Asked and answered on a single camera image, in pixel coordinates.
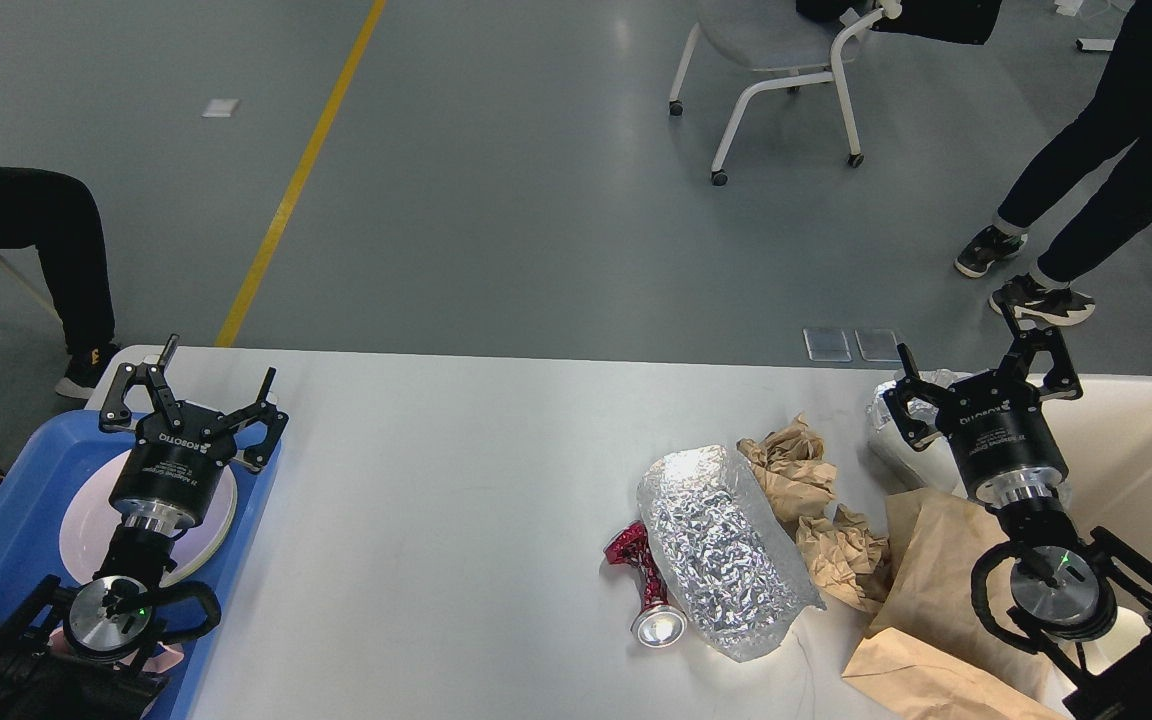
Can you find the crumpled brown paper upper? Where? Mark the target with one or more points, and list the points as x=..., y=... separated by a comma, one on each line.
x=791, y=467

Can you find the crushed red can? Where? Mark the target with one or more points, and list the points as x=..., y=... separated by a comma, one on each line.
x=658, y=624

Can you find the white paper cup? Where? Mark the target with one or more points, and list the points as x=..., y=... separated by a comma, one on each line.
x=1128, y=630

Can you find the large silver foil bag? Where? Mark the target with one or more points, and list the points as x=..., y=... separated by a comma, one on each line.
x=728, y=562

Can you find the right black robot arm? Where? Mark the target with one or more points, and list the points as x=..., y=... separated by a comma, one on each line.
x=1044, y=584

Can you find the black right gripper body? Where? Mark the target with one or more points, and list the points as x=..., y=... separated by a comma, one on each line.
x=1003, y=447

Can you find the brown paper bag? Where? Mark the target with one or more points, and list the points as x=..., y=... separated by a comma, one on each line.
x=926, y=656

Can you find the small silver foil bag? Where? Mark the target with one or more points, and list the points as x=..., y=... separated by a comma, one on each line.
x=896, y=450

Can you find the pink ribbed mug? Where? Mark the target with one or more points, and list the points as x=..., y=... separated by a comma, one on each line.
x=80, y=688

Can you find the crumpled brown paper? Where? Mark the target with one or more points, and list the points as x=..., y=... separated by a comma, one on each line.
x=846, y=558
x=791, y=467

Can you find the person in black left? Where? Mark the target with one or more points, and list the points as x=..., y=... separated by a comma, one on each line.
x=57, y=216

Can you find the crumpled brown paper lower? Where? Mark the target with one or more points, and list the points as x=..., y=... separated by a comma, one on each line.
x=846, y=558

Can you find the walking person black sneakers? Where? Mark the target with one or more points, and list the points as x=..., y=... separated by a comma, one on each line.
x=1116, y=124

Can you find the grey white office chair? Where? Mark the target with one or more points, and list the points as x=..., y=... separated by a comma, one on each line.
x=793, y=51

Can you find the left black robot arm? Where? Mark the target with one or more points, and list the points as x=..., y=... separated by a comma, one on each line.
x=122, y=534

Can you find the pink plate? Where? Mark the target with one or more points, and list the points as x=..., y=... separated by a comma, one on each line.
x=90, y=521

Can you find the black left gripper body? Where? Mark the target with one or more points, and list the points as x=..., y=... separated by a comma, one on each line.
x=172, y=472

